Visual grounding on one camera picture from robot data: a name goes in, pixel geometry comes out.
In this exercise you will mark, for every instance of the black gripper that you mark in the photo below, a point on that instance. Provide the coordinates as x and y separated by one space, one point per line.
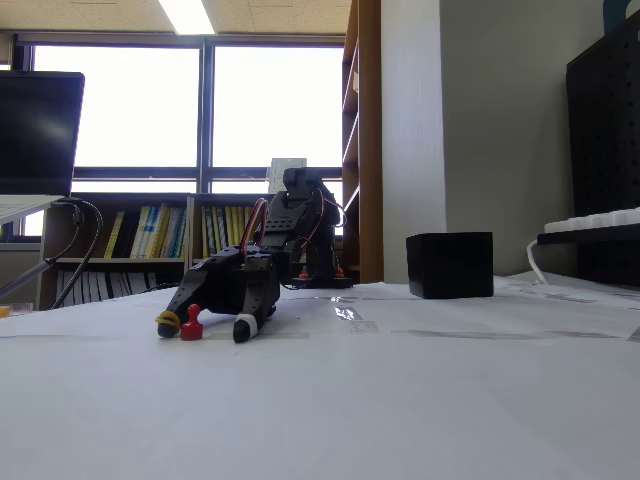
235 272

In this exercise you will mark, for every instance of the red pawn piece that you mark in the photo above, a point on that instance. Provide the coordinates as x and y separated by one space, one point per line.
191 330

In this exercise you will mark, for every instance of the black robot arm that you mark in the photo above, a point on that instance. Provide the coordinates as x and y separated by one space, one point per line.
295 192

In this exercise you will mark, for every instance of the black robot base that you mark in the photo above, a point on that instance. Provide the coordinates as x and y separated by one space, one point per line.
325 282

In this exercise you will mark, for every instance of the black box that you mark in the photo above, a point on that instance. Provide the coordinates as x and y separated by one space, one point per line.
450 265

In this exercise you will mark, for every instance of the low wooden bookcase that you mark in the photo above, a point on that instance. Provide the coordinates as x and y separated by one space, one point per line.
150 265

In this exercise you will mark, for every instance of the leaning yellow book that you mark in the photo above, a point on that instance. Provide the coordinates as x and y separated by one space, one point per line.
114 235

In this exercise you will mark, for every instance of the white paper table cover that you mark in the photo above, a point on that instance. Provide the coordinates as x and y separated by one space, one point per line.
320 390

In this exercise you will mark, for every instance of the white sign board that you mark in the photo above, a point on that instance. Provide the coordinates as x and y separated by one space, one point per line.
280 175

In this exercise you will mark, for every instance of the grey gooseneck rod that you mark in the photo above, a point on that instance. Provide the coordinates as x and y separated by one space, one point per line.
25 280

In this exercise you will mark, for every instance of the tall wooden shelf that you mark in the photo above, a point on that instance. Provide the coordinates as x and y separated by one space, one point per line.
370 150

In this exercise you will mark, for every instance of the small clear orange container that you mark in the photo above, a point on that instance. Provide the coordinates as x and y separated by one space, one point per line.
12 310

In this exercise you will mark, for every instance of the laptop with dark screen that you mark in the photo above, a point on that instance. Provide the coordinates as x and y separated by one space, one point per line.
37 135

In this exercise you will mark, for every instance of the ceiling light panel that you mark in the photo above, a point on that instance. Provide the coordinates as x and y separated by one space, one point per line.
187 16

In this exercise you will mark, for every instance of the white power strip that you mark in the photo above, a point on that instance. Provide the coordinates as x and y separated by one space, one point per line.
595 220

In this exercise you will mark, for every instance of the black pegboard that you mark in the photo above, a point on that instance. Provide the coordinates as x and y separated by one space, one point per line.
607 150

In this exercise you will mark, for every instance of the dark window frame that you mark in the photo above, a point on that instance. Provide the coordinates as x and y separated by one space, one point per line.
205 115

